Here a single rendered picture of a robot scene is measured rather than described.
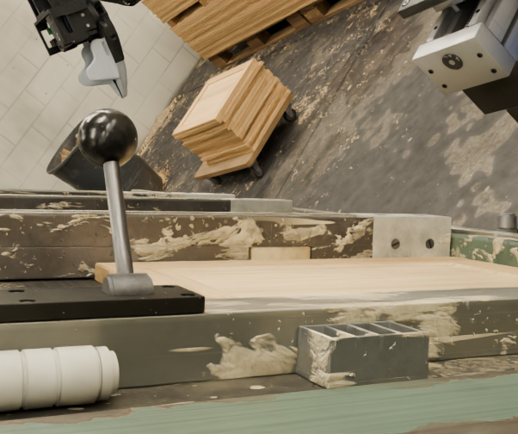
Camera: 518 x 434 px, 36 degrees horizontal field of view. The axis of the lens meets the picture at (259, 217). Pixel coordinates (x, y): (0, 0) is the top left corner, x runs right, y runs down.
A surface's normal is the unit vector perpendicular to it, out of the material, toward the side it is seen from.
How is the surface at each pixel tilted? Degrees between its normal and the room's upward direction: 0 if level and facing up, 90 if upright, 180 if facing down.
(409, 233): 90
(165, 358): 90
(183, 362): 90
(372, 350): 89
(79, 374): 80
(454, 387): 54
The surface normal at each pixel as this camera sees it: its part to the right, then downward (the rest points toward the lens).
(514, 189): -0.71, -0.59
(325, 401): 0.04, -1.00
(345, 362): 0.44, 0.04
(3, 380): 0.43, -0.22
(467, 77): -0.46, 0.80
